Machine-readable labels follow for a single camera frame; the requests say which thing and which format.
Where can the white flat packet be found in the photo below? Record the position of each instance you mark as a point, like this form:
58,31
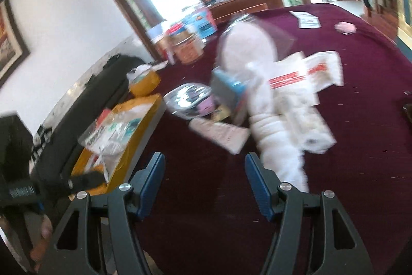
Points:
222,133

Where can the person's left hand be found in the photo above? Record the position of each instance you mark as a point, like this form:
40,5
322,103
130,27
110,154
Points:
43,231

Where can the white crumpled tissue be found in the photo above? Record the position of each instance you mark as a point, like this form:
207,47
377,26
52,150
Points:
138,72

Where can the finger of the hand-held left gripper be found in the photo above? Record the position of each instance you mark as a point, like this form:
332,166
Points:
87,181

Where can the framed wall picture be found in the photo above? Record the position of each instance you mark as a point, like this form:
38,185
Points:
9,43

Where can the blue grey box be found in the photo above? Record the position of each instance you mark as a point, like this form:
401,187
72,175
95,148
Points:
225,86

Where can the yellow storage box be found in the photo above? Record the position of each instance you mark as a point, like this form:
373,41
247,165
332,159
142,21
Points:
143,120

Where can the black fabric bag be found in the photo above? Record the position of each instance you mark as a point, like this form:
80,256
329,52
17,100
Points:
106,85

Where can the wooden cabinet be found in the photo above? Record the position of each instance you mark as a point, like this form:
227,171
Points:
244,2

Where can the pink soft pouch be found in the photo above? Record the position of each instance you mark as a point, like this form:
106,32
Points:
345,28

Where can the black white patterned cloth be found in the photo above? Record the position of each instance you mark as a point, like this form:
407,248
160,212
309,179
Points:
41,143

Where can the red packet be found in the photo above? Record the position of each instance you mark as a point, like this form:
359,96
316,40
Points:
103,117

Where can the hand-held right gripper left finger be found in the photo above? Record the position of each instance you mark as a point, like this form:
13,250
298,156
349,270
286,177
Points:
151,188

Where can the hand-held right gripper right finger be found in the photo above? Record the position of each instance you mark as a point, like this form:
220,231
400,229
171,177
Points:
259,188

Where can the white printed papers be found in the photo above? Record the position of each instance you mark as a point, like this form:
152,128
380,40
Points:
305,20

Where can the blue labelled bottle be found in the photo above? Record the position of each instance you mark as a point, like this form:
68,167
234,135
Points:
201,25

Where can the maroon bed cover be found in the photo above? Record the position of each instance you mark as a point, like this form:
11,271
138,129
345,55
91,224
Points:
354,172

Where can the shiny clear plastic bag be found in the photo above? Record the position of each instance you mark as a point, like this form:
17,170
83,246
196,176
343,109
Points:
186,99

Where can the clear bag of white cotton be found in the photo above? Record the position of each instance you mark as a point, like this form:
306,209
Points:
254,46

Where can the white plastic bag red print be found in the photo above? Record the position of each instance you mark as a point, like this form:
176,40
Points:
309,75

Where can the clear jar of orange snacks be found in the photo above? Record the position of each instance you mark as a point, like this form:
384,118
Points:
188,44

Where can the clear plastic packet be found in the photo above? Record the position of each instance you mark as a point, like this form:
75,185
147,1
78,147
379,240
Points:
112,133

